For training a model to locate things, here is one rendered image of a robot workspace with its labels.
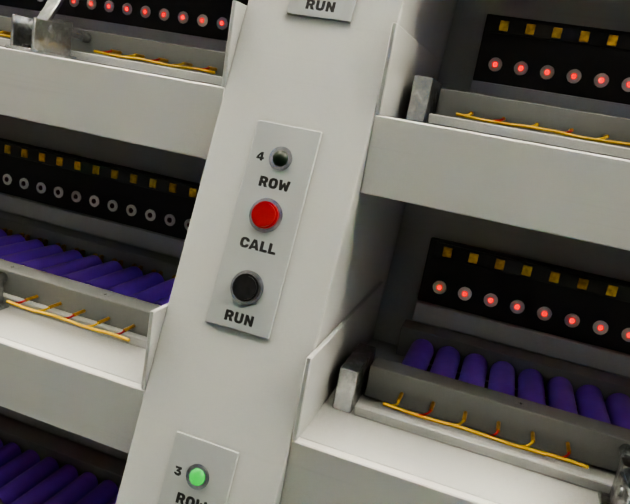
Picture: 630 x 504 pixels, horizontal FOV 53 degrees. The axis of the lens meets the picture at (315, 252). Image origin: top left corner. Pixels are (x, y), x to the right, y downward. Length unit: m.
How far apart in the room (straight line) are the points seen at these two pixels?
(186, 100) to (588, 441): 0.32
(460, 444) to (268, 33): 0.27
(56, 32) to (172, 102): 0.12
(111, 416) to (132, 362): 0.04
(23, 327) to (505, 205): 0.32
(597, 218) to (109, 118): 0.30
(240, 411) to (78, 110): 0.22
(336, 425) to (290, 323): 0.07
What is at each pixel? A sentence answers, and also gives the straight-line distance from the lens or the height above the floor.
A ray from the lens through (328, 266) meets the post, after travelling 0.35.
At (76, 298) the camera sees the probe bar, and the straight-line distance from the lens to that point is 0.48.
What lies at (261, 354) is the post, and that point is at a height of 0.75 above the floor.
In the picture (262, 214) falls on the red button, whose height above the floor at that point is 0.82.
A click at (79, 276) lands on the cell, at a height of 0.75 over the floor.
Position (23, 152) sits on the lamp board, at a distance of 0.68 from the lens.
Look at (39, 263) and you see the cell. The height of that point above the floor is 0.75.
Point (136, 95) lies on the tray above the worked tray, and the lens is 0.43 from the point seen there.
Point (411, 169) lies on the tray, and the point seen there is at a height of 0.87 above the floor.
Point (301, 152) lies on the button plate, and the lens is 0.36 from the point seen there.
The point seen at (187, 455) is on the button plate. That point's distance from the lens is 0.38.
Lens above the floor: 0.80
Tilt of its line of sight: 2 degrees up
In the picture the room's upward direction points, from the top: 14 degrees clockwise
